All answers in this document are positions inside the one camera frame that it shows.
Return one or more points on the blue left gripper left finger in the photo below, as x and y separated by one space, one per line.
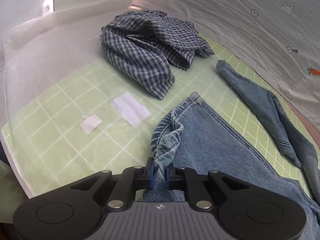
144 176

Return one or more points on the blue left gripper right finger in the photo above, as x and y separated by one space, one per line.
175 178

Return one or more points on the blue denim jeans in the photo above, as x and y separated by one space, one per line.
193 135

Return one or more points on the green grid cutting mat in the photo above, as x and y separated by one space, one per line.
49 149

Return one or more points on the translucent plastic storage bag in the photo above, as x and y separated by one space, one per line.
43 51

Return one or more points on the blue plaid shirt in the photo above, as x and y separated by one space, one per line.
145 44

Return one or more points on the green fabric chair cover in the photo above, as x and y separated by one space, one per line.
11 194

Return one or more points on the grey printed backdrop cloth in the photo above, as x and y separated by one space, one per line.
279 39

